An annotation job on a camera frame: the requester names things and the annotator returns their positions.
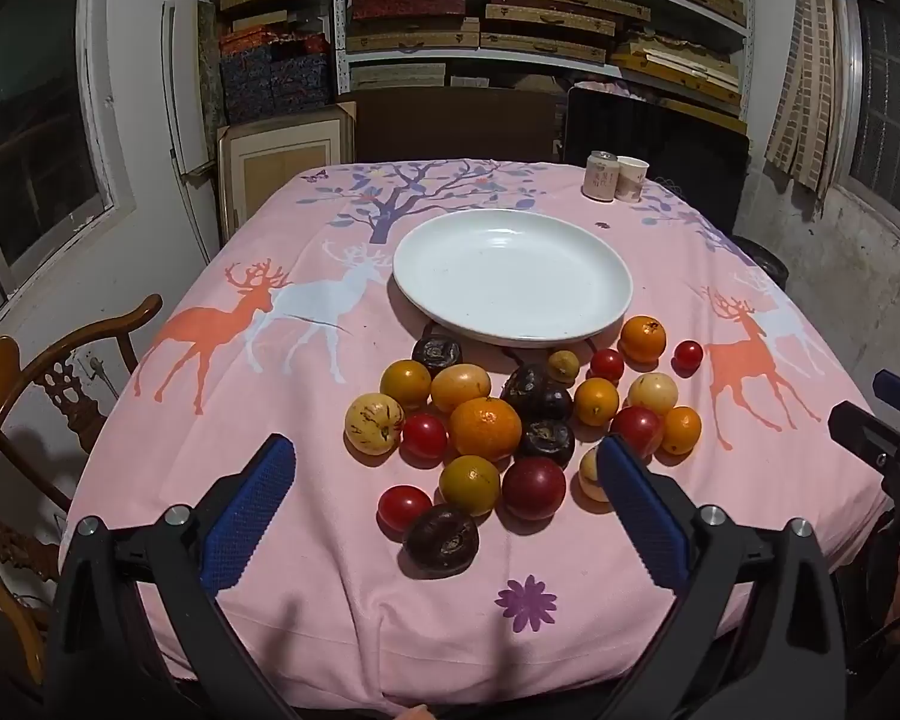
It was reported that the barred window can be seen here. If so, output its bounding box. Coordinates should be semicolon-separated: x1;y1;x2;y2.
832;0;900;241

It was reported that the mottled grey slab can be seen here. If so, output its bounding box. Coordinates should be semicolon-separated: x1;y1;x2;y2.
197;0;230;158

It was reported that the pale yellow round fruit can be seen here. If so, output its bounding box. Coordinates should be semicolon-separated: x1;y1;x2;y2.
577;446;612;503

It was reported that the person's dark clothing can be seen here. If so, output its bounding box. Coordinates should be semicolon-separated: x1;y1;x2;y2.
832;517;900;691

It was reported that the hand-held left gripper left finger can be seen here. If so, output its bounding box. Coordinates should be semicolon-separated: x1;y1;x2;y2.
45;433;301;720

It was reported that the white framed window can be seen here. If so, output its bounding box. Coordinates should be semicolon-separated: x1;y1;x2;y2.
0;0;136;323

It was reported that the yellow-orange round fruit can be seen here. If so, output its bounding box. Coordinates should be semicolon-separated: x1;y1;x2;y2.
379;360;433;411

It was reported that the striped pepino melon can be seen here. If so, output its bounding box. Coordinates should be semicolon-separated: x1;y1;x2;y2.
344;394;404;457

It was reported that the pink deer print tablecloth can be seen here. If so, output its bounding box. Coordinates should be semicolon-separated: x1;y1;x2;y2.
64;157;893;713

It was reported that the dark brown board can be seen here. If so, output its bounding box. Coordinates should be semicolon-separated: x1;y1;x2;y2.
341;88;563;164

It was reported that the framed light wooden panel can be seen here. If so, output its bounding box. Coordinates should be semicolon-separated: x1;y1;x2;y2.
216;101;357;241

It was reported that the black flat screen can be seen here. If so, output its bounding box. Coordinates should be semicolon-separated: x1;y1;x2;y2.
562;85;751;233

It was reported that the large orange mandarin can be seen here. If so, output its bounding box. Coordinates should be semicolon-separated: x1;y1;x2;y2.
449;396;523;464

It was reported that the yellow-green round fruit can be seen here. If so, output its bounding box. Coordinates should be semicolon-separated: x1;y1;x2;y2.
439;454;503;517

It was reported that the white round plate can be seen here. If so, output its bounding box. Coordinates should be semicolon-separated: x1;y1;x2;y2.
392;208;635;348

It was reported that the dark red plum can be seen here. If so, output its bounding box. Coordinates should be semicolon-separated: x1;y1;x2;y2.
501;457;568;522

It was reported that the white leaning strip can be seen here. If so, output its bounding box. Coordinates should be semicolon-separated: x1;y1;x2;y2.
161;0;222;256

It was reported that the stack of blue patterned boxes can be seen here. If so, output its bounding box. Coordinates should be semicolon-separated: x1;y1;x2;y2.
219;30;335;125

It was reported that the small orange mandarin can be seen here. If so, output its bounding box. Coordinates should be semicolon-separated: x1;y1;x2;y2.
660;406;703;456
573;377;621;426

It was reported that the beige drink can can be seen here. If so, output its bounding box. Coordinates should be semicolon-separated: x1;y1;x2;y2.
583;151;618;202

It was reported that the beige paper cup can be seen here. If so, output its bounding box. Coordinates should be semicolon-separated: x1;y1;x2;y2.
616;156;650;202

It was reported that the stack of woven tan boxes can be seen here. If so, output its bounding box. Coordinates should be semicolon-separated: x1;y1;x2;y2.
345;0;747;110

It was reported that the white metal shelf rack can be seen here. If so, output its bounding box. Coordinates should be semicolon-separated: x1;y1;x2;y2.
332;0;755;136

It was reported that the beige patterned curtain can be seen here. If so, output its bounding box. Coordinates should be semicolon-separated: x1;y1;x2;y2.
765;0;841;192

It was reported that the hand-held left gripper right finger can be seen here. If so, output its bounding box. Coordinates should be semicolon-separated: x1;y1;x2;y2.
596;433;848;720

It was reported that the black round object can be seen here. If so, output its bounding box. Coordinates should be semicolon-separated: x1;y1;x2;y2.
731;235;790;290

